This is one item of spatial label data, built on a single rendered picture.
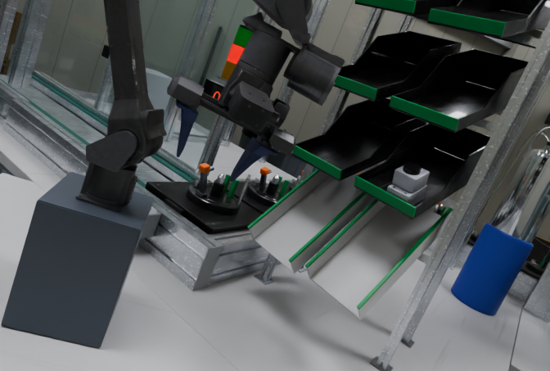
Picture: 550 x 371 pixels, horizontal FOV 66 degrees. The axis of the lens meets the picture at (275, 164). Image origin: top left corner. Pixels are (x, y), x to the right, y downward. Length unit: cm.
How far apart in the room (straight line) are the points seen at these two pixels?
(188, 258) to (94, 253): 31
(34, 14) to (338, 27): 386
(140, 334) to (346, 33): 473
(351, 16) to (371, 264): 455
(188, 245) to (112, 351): 28
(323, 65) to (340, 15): 465
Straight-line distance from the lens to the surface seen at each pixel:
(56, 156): 130
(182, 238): 93
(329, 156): 89
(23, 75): 192
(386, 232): 91
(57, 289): 69
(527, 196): 157
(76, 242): 65
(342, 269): 86
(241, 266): 104
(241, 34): 123
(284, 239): 90
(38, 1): 187
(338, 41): 520
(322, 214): 93
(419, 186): 78
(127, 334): 77
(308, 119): 519
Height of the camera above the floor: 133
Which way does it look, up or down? 11 degrees down
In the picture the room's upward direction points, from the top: 22 degrees clockwise
